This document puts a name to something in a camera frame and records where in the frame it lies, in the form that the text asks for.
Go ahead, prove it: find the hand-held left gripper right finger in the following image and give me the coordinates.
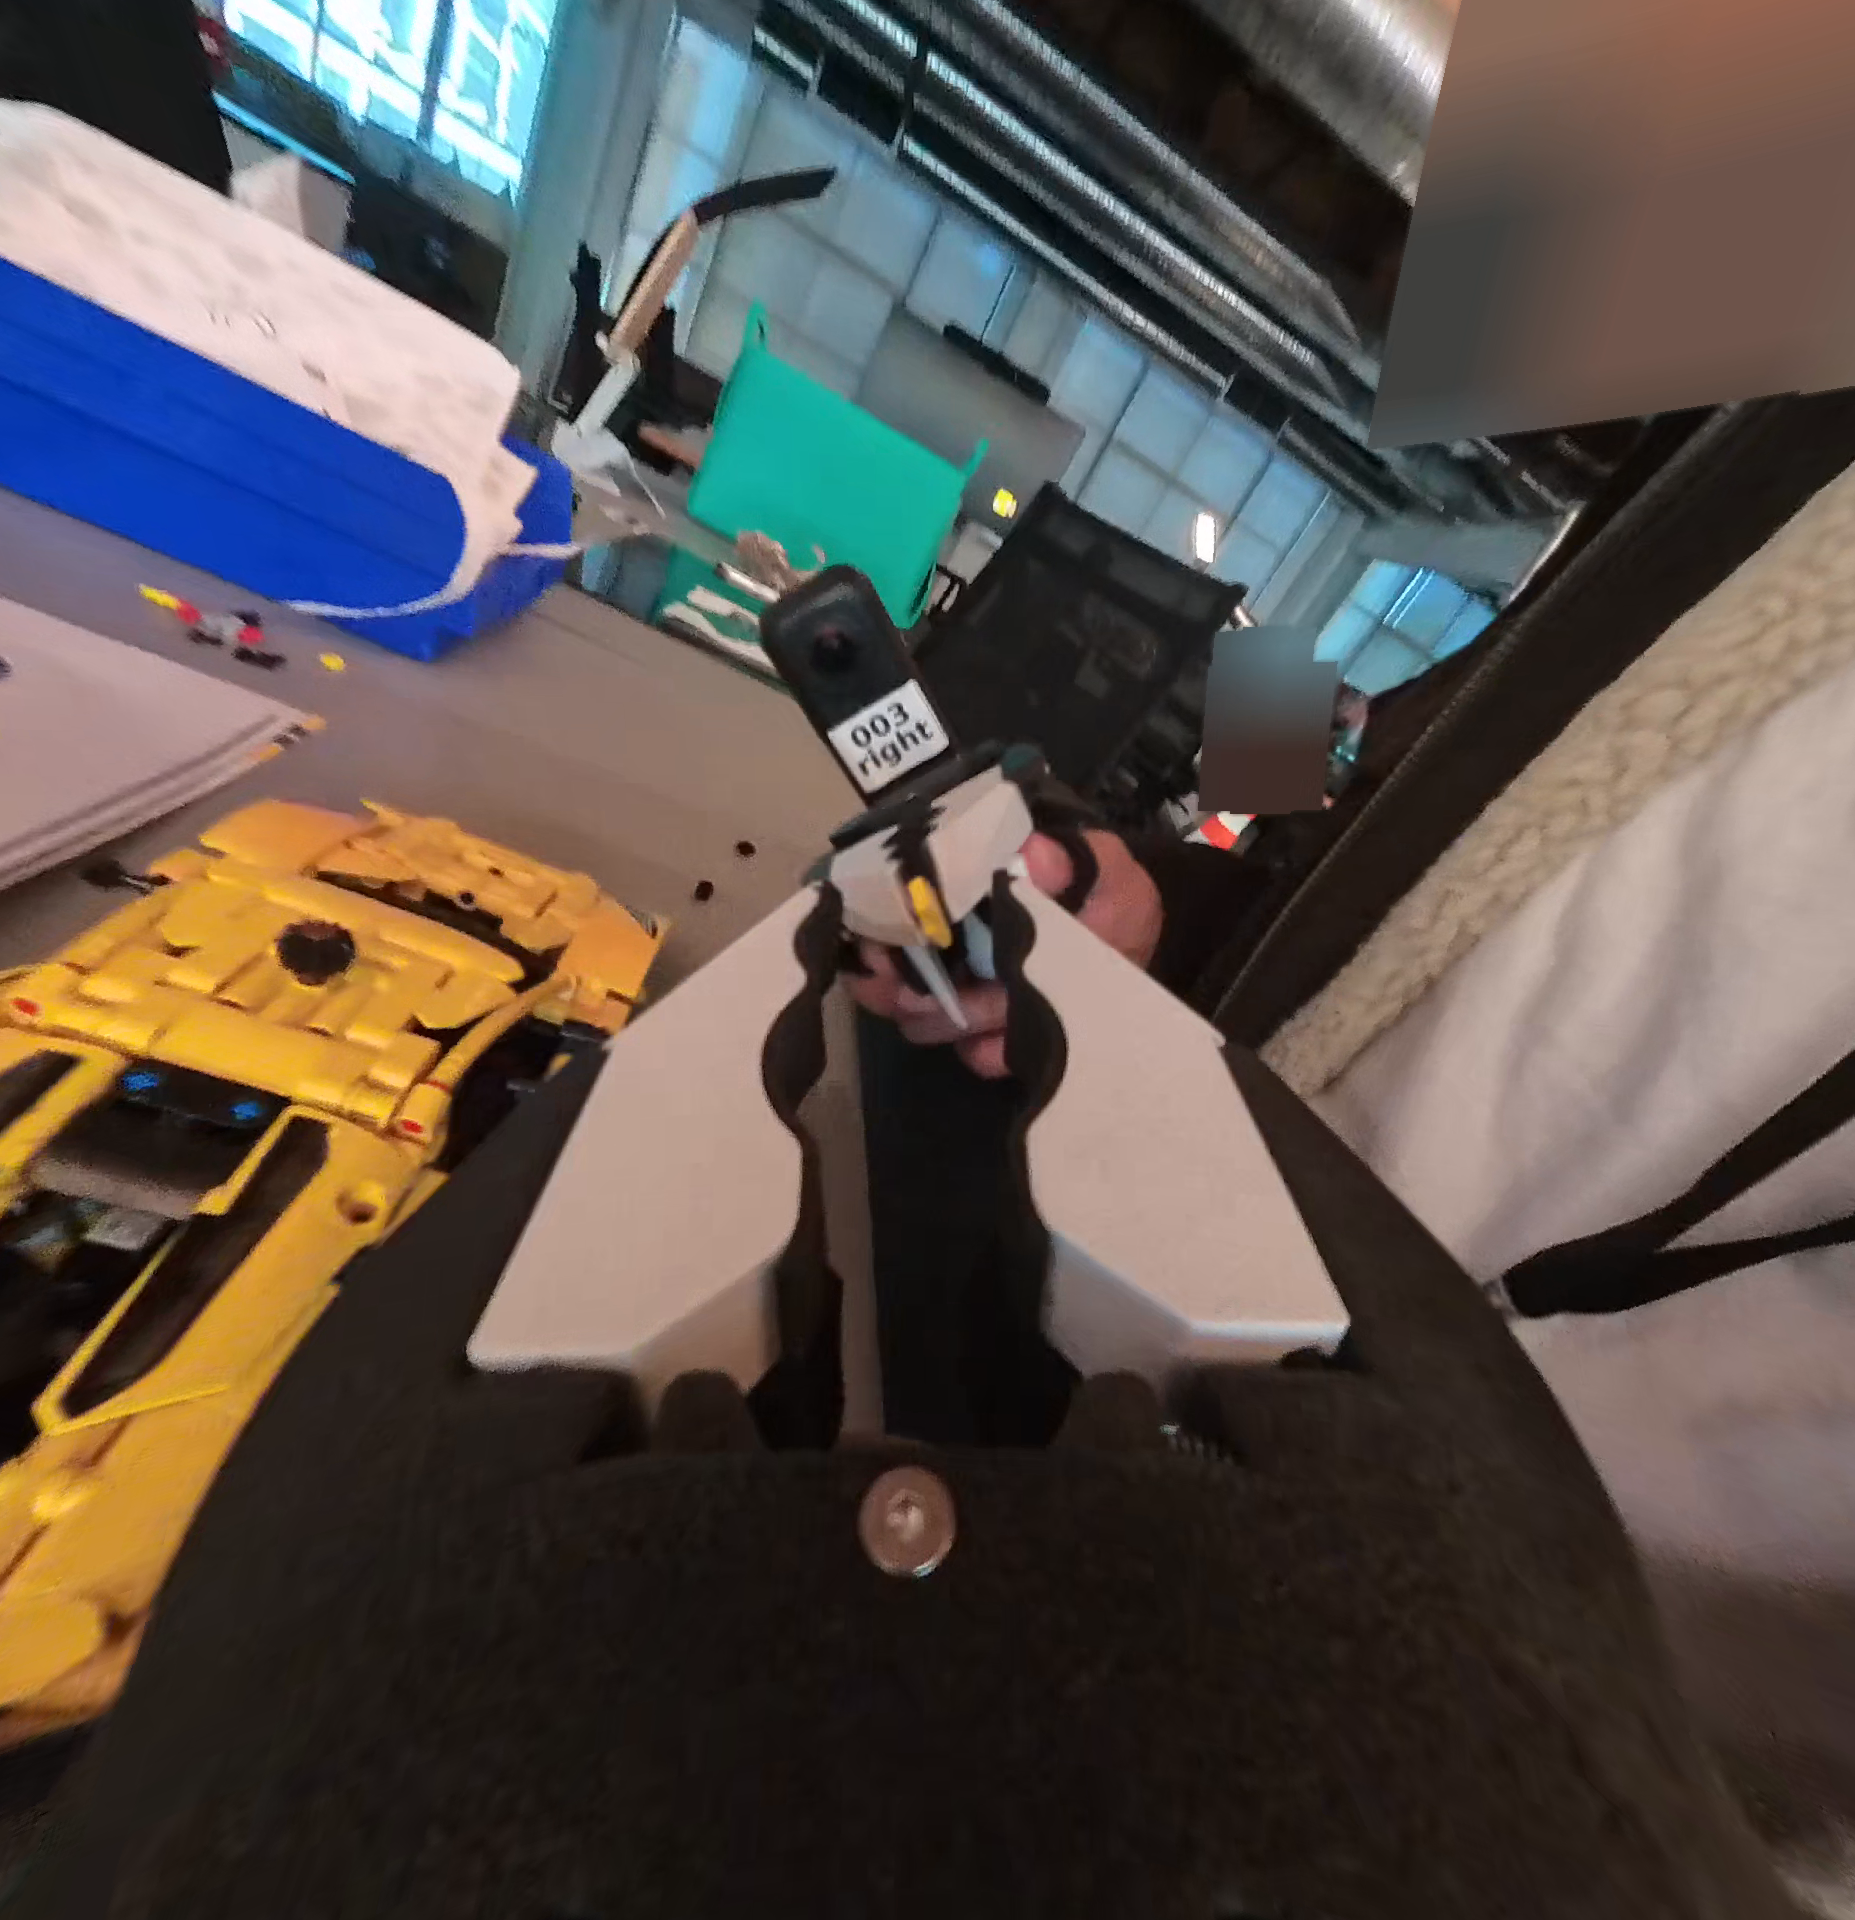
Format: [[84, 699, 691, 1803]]
[[999, 879, 1349, 1450]]

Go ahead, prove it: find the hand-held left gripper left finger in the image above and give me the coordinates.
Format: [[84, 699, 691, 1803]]
[[468, 885, 883, 1450]]

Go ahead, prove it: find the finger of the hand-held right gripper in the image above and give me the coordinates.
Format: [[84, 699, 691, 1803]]
[[828, 840, 933, 941], [924, 780, 1039, 941]]

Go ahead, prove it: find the yellow toy brick car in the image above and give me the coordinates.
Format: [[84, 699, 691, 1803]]
[[0, 800, 670, 1757]]

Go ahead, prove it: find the person's right forearm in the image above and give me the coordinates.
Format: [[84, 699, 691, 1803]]
[[1128, 832, 1290, 1015]]

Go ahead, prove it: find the grey desk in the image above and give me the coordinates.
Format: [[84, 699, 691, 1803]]
[[0, 480, 930, 1803]]

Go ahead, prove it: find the person's right hand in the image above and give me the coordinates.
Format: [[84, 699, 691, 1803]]
[[849, 828, 1164, 1083]]

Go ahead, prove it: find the green booklet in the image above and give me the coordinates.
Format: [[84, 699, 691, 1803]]
[[654, 547, 783, 664]]

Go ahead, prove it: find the green plastic bin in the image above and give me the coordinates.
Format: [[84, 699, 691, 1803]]
[[688, 305, 995, 629]]

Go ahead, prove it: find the black mesh chair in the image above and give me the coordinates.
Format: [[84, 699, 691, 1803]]
[[919, 483, 1248, 812]]

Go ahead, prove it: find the black video bar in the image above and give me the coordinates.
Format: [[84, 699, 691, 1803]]
[[944, 318, 1054, 405]]

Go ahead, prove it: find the white paper strip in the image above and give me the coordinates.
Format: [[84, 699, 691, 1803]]
[[287, 537, 587, 620]]

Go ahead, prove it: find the curved wood and black lamp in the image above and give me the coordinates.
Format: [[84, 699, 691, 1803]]
[[553, 168, 840, 500]]

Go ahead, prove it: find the white shirt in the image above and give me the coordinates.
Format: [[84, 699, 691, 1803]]
[[1309, 629, 1855, 1920]]

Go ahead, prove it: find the pile of small bricks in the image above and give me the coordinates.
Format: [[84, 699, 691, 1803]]
[[139, 585, 287, 671]]

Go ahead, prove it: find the white patterned paper bag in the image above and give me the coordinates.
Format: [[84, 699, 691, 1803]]
[[0, 97, 542, 559]]

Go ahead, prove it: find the blue plastic bin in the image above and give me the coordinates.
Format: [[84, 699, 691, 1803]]
[[0, 240, 576, 662]]

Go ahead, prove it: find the open instruction booklet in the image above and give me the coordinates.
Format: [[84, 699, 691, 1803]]
[[0, 585, 325, 901]]

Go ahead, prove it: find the large window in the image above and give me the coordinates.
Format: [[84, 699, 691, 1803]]
[[215, 0, 561, 197]]

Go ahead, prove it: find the wall screen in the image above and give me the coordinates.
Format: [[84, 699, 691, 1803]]
[[885, 316, 1090, 498]]

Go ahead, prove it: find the black shoulder strap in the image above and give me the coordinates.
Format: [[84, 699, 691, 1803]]
[[1497, 1020, 1855, 1322]]

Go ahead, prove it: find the silver air duct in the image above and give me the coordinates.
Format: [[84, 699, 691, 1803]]
[[1213, 0, 1453, 200]]

